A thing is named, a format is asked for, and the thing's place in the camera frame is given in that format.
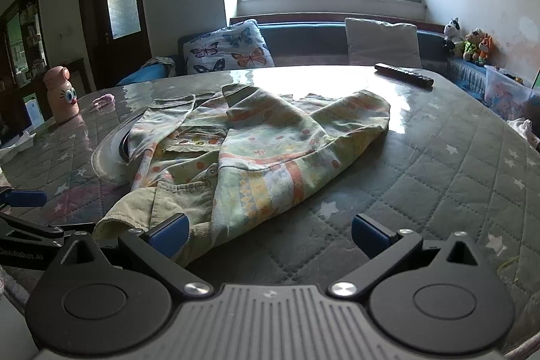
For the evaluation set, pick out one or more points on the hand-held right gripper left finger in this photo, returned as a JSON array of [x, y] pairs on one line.
[[168, 235]]

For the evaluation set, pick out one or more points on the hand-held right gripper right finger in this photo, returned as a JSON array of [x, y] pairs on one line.
[[367, 235]]

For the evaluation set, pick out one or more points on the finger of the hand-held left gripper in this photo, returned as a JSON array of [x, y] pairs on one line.
[[46, 232], [25, 198]]

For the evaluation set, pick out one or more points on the green patterned children's jacket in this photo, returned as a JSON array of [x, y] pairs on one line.
[[253, 140]]

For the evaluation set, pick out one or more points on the white tissue paper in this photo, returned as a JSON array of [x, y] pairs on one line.
[[17, 145]]

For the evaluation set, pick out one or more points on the white box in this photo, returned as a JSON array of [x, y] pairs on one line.
[[33, 111]]

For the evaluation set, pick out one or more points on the round metal table basin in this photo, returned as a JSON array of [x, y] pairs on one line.
[[112, 151]]

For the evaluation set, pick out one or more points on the pink cartoon face bottle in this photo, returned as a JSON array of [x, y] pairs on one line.
[[59, 98]]

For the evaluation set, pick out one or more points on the small pink cloth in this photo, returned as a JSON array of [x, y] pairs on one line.
[[104, 100]]

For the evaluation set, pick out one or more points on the dark wooden display cabinet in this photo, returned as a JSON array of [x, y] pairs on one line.
[[17, 48]]

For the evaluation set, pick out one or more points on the blue cushion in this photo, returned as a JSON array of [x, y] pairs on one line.
[[139, 75]]

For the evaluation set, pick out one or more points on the black remote control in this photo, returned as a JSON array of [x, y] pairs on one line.
[[405, 75]]

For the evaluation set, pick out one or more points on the olive cloth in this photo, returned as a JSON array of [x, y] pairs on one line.
[[162, 64]]

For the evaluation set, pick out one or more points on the dark wooden door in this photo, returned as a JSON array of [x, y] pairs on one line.
[[90, 27]]

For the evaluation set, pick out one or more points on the white cloth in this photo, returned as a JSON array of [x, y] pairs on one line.
[[527, 130]]

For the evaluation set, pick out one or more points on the plain white pillow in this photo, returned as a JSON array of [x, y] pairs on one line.
[[379, 41]]

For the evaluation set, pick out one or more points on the butterfly print pillow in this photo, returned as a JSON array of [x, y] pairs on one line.
[[228, 48]]

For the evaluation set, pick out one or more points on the clear plastic storage box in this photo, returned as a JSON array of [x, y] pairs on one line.
[[506, 94]]

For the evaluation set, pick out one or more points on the blue sofa bench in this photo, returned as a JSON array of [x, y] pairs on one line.
[[303, 35]]

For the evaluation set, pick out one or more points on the brown bear plush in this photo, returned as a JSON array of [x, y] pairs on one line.
[[471, 46]]

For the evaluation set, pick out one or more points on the orange fox plush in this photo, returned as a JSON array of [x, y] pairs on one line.
[[485, 48]]

